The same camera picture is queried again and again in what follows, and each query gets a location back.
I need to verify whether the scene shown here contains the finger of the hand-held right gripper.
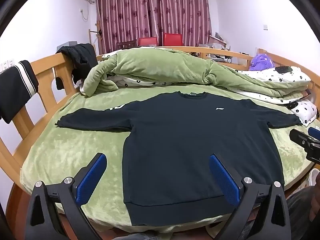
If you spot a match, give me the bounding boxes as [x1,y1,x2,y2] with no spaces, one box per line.
[308,127,320,140]
[289,129,314,152]

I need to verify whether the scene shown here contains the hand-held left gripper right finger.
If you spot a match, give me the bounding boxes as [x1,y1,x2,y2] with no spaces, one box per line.
[209,153,292,240]

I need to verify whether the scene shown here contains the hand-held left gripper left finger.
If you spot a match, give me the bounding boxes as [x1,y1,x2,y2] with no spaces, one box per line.
[25,152,108,240]

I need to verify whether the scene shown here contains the black sweatshirt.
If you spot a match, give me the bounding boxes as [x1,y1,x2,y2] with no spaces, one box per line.
[55,92,303,227]

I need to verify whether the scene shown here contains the white flower-print pillow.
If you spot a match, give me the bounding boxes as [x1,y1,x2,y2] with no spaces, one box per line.
[287,99,319,127]

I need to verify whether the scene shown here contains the person's jeans legs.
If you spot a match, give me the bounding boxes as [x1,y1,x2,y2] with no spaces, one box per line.
[286,186,320,240]

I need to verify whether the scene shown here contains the purple plush toy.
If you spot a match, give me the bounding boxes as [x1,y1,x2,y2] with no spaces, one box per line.
[249,53,275,71]

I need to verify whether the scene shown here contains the black white-striped garment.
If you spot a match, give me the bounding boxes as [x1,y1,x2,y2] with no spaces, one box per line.
[0,60,39,124]

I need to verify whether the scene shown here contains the pile of boxes and clutter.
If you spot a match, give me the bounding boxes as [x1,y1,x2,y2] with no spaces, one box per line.
[190,32,250,65]

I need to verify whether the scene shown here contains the green flower-lined quilt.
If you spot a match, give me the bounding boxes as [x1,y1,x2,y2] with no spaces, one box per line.
[80,47,312,105]

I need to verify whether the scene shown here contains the dark wooden chair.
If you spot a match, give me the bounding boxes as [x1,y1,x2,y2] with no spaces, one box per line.
[117,40,137,50]

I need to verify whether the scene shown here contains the wooden coat rack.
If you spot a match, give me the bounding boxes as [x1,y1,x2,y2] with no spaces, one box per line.
[88,21,103,53]

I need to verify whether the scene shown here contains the red chair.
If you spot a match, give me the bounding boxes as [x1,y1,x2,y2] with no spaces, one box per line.
[138,37,158,47]
[163,33,182,47]

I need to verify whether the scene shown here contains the maroon flower curtain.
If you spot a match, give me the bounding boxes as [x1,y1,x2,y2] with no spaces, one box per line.
[96,0,212,54]

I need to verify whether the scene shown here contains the black clothes on bed frame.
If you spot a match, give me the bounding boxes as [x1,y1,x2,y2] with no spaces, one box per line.
[56,44,98,90]

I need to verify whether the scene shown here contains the wooden bed frame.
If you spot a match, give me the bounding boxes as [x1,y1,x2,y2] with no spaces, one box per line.
[0,46,320,240]

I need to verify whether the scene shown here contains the white wall sockets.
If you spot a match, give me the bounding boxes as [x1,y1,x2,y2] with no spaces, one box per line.
[1,59,15,72]

